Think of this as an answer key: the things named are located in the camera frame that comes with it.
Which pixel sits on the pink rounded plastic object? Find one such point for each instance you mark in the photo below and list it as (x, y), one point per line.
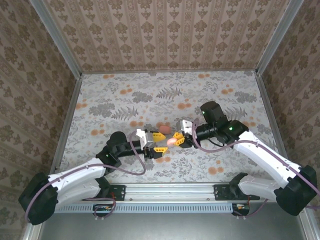
(165, 129)

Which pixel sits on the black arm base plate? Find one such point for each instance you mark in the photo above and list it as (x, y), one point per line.
(221, 192)
(118, 192)

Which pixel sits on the floral patterned tablecloth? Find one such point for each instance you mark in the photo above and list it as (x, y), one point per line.
(150, 100)

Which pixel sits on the aluminium mounting rail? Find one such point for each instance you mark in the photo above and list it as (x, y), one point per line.
(170, 191)

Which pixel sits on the salmon pink earbud charging case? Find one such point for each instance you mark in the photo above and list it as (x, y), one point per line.
(170, 142)

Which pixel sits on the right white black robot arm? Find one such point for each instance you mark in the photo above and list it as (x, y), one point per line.
(265, 155)

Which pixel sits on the aluminium corner post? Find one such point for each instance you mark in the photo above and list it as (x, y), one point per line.
(58, 40)
(278, 37)

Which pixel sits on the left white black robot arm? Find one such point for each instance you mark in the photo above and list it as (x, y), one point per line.
(75, 175)

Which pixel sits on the aluminium side rail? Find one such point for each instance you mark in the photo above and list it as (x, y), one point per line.
(67, 125)
(271, 115)

